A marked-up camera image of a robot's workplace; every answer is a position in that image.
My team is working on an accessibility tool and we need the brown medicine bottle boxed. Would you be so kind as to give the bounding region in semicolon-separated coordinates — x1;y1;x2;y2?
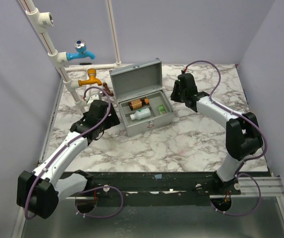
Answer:
129;98;149;111

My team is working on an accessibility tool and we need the grey plastic tray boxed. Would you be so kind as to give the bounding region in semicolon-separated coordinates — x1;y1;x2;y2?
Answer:
119;91;173;126

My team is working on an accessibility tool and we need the grey metal medicine box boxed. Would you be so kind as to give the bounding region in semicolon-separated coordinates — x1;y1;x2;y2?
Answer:
109;58;174;136

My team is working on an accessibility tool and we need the white medicine bottle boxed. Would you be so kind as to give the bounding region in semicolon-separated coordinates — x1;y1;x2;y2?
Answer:
130;108;151;120

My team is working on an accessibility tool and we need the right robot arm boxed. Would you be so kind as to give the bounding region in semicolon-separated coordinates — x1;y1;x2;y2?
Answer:
170;73;263;194

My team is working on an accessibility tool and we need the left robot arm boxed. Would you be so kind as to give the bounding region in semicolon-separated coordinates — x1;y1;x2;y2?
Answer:
16;100;120;220

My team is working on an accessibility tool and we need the brown faucet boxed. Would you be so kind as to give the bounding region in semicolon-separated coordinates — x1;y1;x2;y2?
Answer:
102;82;114;97

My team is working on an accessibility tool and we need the orange plastic faucet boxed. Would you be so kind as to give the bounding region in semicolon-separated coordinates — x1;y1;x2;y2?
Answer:
78;68;102;87

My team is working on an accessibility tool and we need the blue plastic faucet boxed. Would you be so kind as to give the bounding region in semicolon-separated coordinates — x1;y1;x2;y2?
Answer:
67;40;95;61

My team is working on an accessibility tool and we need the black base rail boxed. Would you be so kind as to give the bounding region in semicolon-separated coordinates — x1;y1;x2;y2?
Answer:
78;172;240;207

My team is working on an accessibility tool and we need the white pvc pipe frame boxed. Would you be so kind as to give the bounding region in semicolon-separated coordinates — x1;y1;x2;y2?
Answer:
19;0;122;112

